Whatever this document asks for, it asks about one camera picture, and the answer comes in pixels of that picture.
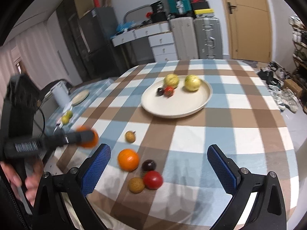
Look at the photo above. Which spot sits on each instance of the green lime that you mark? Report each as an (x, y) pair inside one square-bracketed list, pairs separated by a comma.
[(69, 114), (65, 119)]

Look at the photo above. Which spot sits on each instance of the red tomato on plate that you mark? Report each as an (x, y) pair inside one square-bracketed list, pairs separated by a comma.
[(168, 91)]

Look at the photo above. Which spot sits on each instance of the red tomato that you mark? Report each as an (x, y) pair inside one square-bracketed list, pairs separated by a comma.
[(153, 180), (168, 91)]

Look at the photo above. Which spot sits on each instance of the silver suitcase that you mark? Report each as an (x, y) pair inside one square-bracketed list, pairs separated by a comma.
[(209, 38)]

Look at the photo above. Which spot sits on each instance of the beige suitcase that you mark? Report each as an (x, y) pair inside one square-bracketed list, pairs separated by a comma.
[(185, 38)]

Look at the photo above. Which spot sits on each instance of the dark refrigerator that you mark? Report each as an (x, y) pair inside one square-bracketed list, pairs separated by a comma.
[(87, 32)]

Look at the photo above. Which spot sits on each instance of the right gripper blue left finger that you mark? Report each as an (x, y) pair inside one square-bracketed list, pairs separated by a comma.
[(50, 211)]

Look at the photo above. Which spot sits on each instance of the small cream side plate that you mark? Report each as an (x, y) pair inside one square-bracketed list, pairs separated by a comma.
[(80, 97)]

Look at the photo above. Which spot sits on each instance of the cream round plate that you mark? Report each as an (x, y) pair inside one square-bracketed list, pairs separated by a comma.
[(181, 104)]

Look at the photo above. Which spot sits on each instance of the orange fruit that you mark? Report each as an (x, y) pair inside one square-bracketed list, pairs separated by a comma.
[(93, 142), (128, 160)]

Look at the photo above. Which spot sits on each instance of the white drawer desk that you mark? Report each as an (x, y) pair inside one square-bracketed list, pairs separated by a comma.
[(159, 37)]

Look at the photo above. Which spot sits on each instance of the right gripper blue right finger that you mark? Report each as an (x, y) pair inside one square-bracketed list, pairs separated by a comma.
[(268, 210)]

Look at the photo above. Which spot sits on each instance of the white kettle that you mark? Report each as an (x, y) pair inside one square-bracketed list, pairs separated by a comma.
[(61, 94)]

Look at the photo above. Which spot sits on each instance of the wooden door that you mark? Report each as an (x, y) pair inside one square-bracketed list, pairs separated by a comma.
[(249, 28)]

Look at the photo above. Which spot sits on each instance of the wooden shoe rack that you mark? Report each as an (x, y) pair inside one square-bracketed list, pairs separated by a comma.
[(299, 56)]

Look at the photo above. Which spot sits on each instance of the dark plum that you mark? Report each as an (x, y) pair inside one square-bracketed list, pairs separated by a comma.
[(149, 165), (160, 92)]

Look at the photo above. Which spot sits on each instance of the yellow guava left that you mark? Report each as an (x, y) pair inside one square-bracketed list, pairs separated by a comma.
[(171, 80)]

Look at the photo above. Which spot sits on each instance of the yellow-green guava right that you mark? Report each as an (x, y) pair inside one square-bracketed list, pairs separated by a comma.
[(192, 83)]

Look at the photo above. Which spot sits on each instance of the brown longan fruit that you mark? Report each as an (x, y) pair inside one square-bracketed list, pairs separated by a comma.
[(130, 136)]

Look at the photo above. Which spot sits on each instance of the dark plum on plate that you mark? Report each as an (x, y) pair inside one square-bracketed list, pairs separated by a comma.
[(160, 92)]

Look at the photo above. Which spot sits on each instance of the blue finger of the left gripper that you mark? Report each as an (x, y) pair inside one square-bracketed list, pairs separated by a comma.
[(78, 137)]

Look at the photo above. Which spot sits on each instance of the stacked shoe boxes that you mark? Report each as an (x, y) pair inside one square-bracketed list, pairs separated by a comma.
[(201, 8)]

